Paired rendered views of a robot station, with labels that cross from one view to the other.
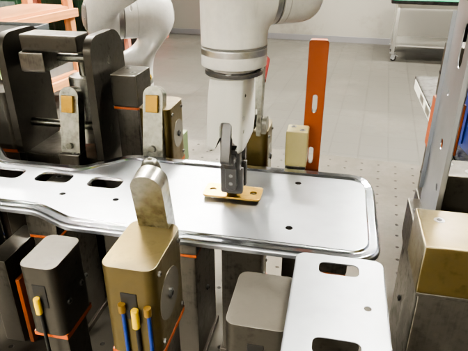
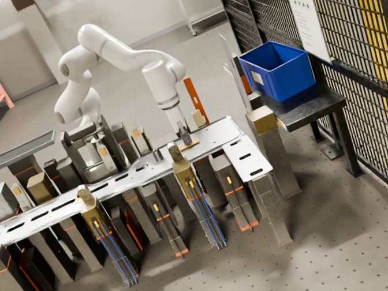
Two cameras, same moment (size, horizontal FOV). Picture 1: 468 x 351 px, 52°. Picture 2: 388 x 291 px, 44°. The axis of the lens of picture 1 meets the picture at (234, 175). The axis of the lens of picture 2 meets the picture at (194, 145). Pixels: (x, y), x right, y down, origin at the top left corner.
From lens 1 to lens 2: 1.17 m
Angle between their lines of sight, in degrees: 11
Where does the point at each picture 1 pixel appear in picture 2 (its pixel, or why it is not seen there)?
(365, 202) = (232, 122)
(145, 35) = (91, 110)
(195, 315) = not seen: hidden behind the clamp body
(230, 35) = (167, 94)
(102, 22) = (72, 115)
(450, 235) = (257, 115)
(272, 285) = (220, 157)
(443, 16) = not seen: outside the picture
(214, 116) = (174, 121)
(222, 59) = (168, 103)
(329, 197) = (220, 127)
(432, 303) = (264, 136)
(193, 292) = not seen: hidden behind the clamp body
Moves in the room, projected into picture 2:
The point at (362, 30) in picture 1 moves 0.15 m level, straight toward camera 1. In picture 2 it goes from (161, 24) to (161, 25)
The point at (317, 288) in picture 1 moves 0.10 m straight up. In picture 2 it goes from (233, 149) to (223, 126)
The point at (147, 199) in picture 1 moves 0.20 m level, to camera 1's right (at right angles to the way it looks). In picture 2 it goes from (174, 152) to (223, 123)
